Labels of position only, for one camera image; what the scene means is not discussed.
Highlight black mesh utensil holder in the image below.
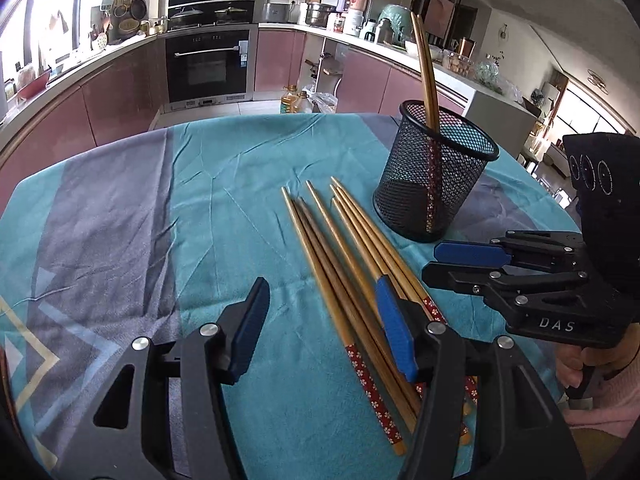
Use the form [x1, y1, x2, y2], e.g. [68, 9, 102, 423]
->
[372, 100, 500, 243]

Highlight bamboo chopstick red end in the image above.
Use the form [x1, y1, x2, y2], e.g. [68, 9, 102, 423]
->
[281, 186, 407, 456]

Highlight pink right sleeve forearm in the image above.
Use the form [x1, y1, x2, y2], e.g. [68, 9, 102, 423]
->
[563, 356, 639, 439]

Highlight right hand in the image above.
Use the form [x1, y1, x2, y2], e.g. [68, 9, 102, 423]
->
[554, 323, 639, 400]

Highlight teal grey tablecloth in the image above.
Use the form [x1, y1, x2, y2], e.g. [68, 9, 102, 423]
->
[0, 112, 584, 480]

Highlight pink lower cabinets right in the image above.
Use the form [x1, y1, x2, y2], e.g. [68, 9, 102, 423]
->
[252, 28, 467, 118]

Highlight pink cabinets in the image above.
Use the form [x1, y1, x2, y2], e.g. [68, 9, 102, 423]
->
[1, 37, 168, 206]
[252, 28, 467, 118]

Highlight cooking oil bottle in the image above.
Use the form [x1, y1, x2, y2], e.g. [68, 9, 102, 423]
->
[280, 84, 299, 114]

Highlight green appliance on counter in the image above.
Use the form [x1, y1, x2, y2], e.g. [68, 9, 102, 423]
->
[378, 4, 413, 47]

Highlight pink lower cabinets left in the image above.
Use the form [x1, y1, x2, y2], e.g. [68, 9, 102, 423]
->
[1, 37, 168, 206]

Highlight black built-in oven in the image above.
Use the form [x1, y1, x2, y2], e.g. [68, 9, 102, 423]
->
[165, 24, 258, 110]

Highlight steel pot on counter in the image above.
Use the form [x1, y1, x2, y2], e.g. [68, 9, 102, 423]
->
[305, 2, 335, 28]

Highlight silver toaster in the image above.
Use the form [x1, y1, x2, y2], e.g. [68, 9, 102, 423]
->
[262, 1, 292, 23]

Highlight red bowl on counter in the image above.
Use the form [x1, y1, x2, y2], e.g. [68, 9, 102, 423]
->
[17, 70, 51, 101]

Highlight black range hood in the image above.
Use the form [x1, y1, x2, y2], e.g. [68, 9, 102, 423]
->
[167, 0, 256, 29]

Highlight window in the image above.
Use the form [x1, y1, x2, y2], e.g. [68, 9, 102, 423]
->
[1, 0, 81, 79]

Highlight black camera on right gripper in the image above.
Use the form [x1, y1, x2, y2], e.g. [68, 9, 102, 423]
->
[563, 132, 639, 313]

